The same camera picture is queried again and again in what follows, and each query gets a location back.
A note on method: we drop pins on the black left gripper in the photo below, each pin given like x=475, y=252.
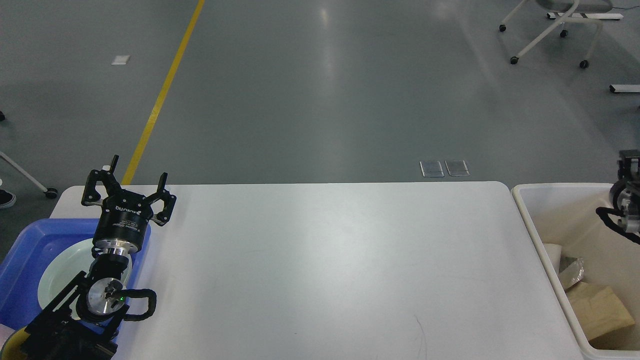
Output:
x=122, y=225

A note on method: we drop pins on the green plate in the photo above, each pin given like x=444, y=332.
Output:
x=65, y=266

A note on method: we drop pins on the white paper cup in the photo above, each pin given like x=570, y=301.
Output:
x=554, y=253

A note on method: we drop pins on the silver foil bag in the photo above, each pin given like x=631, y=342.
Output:
x=571, y=271

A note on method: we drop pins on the brown paper bag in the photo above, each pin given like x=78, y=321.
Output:
x=598, y=309

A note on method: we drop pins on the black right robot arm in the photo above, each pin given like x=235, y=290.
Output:
x=624, y=216

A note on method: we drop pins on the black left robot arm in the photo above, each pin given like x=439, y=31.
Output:
x=82, y=321

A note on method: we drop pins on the white floor tag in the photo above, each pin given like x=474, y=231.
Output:
x=120, y=60

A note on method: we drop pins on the floor outlet cover left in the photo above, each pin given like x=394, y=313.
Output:
x=431, y=169

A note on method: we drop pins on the floor outlet cover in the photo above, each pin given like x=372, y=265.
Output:
x=457, y=168
x=431, y=169

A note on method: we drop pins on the floor outlet cover right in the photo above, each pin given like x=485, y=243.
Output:
x=457, y=168

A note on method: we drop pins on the beige plastic bin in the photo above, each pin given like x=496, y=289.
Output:
x=564, y=214

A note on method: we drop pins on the white office chair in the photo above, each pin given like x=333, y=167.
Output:
x=566, y=12

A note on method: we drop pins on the white bar on floor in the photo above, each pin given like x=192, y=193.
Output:
x=624, y=88

